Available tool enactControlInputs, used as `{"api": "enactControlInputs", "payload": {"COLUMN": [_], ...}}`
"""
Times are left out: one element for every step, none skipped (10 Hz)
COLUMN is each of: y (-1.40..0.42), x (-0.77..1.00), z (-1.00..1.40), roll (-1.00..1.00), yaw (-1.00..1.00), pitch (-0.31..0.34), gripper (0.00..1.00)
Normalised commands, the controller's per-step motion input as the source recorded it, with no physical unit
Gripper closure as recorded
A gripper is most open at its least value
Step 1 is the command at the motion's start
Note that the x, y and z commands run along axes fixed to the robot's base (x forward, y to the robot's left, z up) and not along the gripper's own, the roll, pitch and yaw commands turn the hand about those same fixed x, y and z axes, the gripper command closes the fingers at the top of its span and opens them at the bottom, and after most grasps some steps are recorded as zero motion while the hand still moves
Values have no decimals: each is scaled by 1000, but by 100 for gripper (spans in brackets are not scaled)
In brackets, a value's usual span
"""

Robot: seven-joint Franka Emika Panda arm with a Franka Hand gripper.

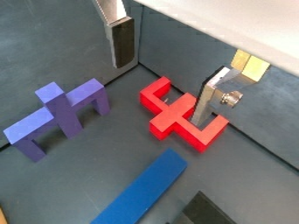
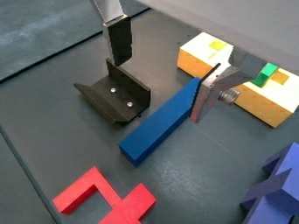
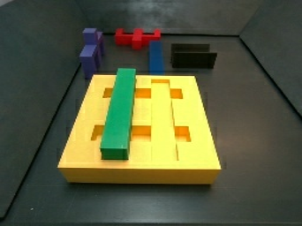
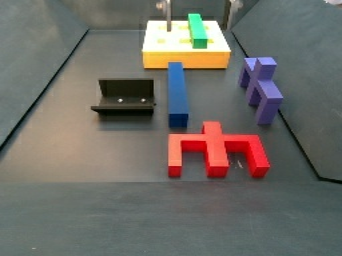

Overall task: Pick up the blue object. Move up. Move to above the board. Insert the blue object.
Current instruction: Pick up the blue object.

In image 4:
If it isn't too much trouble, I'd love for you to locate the blue rectangular bar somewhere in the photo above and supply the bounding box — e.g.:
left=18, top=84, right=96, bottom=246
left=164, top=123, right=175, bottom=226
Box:
left=168, top=62, right=188, bottom=128

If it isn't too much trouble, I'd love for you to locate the purple block shape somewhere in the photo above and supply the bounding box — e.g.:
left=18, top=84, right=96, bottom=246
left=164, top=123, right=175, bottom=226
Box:
left=238, top=57, right=283, bottom=125

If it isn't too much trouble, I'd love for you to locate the yellow board with slots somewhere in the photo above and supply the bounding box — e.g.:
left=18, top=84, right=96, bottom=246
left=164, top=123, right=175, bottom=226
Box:
left=141, top=21, right=231, bottom=69

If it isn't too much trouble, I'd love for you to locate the green rectangular bar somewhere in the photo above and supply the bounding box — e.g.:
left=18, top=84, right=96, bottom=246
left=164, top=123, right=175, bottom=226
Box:
left=187, top=13, right=208, bottom=49

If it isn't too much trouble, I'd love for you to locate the red fork-shaped block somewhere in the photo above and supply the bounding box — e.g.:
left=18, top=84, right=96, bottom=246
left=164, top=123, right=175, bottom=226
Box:
left=168, top=121, right=270, bottom=178

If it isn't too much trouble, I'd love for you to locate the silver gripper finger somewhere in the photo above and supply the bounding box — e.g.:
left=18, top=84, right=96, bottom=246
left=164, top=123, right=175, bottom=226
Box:
left=227, top=0, right=243, bottom=29
left=156, top=0, right=172, bottom=31

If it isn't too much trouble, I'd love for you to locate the black angle bracket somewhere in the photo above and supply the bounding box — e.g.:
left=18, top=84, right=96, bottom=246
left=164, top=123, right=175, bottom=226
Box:
left=91, top=78, right=155, bottom=114

